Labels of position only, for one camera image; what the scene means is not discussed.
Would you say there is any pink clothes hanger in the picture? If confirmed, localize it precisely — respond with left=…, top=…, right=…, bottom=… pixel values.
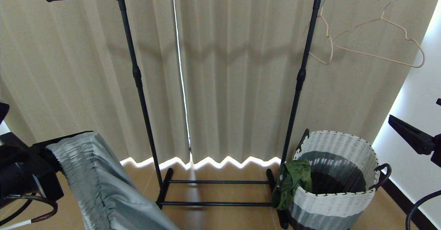
left=332, top=0, right=425, bottom=69
left=303, top=0, right=334, bottom=65

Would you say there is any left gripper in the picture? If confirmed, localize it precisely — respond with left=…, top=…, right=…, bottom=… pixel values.
left=0, top=134, right=64, bottom=206

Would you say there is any beige curtain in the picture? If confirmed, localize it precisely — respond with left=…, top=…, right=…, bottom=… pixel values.
left=0, top=0, right=441, bottom=170

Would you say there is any green garment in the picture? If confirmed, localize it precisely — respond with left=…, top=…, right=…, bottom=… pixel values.
left=271, top=159, right=313, bottom=210

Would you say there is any white laundry basket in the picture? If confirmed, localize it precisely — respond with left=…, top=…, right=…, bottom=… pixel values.
left=289, top=129, right=392, bottom=230

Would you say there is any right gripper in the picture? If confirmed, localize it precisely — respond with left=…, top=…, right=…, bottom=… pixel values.
left=388, top=115, right=441, bottom=168

